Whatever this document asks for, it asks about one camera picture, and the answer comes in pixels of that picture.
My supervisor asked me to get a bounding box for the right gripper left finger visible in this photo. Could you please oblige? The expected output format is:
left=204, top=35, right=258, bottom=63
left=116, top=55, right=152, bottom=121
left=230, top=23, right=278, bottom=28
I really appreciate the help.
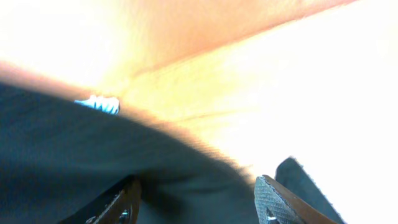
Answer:
left=60, top=176, right=142, bottom=224

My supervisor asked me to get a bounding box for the black t-shirt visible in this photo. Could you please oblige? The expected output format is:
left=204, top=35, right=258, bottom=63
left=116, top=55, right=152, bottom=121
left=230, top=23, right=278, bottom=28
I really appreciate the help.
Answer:
left=0, top=82, right=346, bottom=224

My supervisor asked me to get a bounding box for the light blue t-shirt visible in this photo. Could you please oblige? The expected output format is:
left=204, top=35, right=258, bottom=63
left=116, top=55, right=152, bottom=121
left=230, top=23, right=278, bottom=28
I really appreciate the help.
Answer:
left=74, top=95, right=120, bottom=115

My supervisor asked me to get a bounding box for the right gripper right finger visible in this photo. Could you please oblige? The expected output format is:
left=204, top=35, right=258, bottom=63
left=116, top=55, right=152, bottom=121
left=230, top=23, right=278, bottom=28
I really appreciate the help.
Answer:
left=254, top=175, right=336, bottom=224

